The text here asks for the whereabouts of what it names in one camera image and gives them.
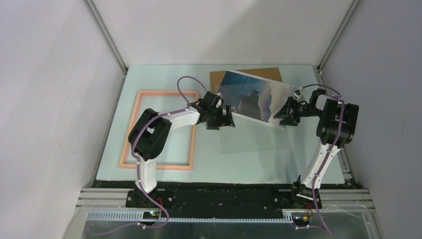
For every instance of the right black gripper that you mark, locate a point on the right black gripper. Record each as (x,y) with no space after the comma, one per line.
(283,113)

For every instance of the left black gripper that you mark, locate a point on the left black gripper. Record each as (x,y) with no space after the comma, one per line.
(227,120)

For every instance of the blue landscape photo print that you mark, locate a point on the blue landscape photo print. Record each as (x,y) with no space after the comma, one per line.
(254,98)

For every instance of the orange wooden picture frame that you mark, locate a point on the orange wooden picture frame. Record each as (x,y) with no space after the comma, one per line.
(179,150)

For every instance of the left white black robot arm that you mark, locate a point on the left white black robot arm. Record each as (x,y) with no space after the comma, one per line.
(150,133)

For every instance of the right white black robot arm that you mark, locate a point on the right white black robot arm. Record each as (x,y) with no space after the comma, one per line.
(335,129)

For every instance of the brown cardboard backing board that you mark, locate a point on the brown cardboard backing board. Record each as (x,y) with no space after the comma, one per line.
(272,73)

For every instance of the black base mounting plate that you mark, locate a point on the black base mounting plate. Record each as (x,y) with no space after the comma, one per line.
(218,203)

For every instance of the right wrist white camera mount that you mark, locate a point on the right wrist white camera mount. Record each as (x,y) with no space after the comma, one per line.
(298,96)

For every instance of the right aluminium corner post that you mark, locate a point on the right aluminium corner post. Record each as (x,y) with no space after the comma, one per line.
(338,33)

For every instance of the aluminium corner post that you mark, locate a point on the aluminium corner post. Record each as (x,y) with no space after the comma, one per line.
(105,33)
(338,33)

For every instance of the grey slotted cable duct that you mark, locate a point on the grey slotted cable duct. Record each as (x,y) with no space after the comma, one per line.
(138,216)

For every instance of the aluminium front rail frame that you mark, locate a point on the aluminium front rail frame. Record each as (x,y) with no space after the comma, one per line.
(341,213)

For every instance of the left aluminium corner post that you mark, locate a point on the left aluminium corner post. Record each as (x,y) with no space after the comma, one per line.
(105,33)

